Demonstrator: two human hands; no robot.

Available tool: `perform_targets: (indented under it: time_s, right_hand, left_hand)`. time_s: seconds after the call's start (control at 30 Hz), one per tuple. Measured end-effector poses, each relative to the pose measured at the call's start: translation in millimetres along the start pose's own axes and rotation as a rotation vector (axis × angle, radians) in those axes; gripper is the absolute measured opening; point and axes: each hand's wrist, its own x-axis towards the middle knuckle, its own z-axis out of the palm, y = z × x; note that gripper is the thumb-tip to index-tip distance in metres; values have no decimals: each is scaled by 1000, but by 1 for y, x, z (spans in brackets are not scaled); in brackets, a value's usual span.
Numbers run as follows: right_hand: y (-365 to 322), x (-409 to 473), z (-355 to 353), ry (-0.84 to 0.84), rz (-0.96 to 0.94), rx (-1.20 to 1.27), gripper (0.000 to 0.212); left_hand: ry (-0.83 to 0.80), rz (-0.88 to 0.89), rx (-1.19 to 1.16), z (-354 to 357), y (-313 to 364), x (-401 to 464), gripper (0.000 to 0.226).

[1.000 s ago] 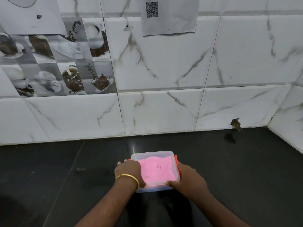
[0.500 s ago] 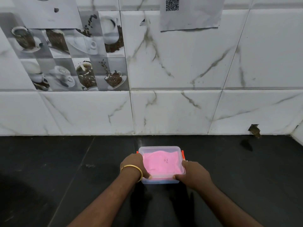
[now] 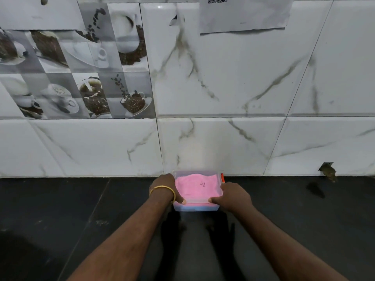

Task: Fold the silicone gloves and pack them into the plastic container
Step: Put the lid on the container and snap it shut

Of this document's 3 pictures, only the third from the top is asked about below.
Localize person's left forearm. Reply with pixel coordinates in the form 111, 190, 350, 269
66, 193, 175, 281

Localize pink rubber glove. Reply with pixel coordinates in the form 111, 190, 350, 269
175, 173, 222, 204

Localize transparent plastic box red latches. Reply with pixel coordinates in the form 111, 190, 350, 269
171, 170, 225, 213

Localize grey paper sheet round print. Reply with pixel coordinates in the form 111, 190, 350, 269
0, 0, 86, 30

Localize gold bangle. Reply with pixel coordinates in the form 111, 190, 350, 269
149, 185, 176, 205

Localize person's left hand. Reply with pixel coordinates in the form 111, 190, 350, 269
149, 173, 187, 206

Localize person's right forearm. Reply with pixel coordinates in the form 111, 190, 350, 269
234, 206, 349, 281

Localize person's right hand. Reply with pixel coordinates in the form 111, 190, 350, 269
208, 181, 254, 214

